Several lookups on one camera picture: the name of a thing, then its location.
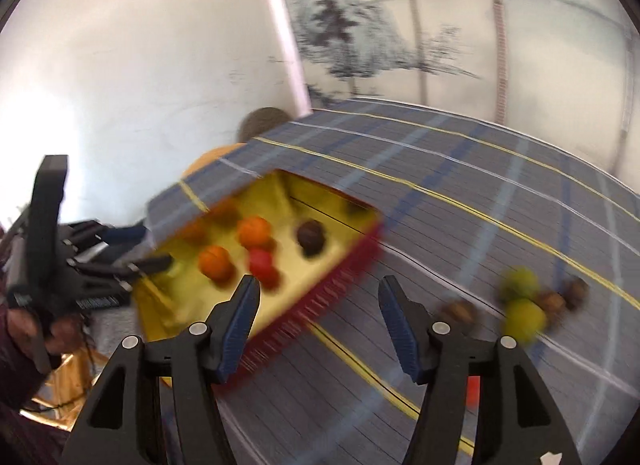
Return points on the gold foil box lid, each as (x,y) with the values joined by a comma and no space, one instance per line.
(65,385)

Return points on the red box with gold lining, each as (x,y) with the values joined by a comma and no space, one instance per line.
(300,275)

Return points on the grey plaid tablecloth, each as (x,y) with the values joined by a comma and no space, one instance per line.
(450,170)

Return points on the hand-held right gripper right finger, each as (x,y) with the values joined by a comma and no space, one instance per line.
(400,330)

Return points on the brown round stool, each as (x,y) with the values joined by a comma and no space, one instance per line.
(262,122)

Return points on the green apple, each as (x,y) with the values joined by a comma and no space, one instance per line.
(521,285)

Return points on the ink landscape folding screen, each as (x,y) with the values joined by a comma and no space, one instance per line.
(400,20)

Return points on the dark brown round fruit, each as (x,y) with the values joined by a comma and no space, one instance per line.
(311,237)

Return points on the person's left forearm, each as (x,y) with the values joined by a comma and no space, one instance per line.
(15,405)

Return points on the small red apple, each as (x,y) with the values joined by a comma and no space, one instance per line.
(263,265)

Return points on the orange round cushion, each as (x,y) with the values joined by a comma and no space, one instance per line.
(212,159)

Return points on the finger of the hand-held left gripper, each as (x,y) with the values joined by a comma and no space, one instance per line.
(127,234)
(150,265)

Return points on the yellow-green apple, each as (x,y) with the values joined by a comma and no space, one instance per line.
(524,318)

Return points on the brown walnut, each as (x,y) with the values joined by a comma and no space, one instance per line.
(460,312)
(576,292)
(550,302)

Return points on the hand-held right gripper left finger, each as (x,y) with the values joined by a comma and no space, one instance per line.
(239,330)

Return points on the person's left hand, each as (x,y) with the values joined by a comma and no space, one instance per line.
(62,332)

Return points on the small orange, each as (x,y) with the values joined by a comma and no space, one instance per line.
(255,231)
(216,262)

